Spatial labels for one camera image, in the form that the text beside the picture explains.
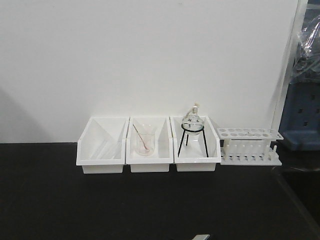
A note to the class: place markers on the white test tube rack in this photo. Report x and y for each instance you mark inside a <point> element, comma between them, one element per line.
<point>249,146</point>

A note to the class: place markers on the thin stirring rod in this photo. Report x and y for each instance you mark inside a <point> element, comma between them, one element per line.
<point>141,140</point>

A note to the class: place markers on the grey-blue pegboard drying rack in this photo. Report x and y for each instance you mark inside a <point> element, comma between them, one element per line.
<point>300,121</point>

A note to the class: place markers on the white storage bin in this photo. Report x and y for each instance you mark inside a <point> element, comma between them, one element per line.
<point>163,155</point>
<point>101,148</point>
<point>192,157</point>

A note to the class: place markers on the white right storage bin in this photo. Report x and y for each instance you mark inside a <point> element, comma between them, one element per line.
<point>192,157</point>

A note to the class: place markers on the clear plastic bag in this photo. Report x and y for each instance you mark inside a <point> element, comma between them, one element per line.
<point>306,67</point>

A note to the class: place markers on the white left storage bin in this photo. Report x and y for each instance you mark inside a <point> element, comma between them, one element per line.
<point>101,148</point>

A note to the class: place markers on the glass alcohol lamp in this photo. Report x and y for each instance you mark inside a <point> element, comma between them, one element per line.
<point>191,122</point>

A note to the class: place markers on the small glass beaker in bin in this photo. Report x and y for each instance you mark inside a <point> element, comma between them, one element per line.
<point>148,134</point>

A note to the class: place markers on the white middle storage bin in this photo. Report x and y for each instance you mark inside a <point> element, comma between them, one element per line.
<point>163,155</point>

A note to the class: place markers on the black wire tripod stand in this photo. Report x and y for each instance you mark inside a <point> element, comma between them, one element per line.
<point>186,140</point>

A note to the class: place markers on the black lab sink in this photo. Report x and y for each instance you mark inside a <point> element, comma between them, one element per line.
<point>302,185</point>

